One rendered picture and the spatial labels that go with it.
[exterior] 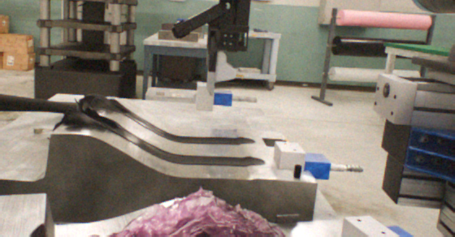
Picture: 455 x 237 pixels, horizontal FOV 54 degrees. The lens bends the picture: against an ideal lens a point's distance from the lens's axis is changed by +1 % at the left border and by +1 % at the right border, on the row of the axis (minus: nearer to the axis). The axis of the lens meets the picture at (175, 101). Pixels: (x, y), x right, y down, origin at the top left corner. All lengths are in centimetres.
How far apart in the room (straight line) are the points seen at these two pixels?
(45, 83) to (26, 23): 296
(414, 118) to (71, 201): 72
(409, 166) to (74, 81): 398
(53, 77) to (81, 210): 413
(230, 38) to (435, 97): 44
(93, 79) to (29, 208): 420
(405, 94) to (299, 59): 633
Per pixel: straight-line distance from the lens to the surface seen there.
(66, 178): 64
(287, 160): 67
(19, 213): 45
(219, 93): 93
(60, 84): 474
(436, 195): 112
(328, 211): 79
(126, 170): 62
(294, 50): 730
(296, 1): 727
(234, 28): 90
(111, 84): 460
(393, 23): 656
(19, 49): 728
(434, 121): 106
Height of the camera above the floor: 111
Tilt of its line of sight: 12 degrees down
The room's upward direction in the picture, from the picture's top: 4 degrees clockwise
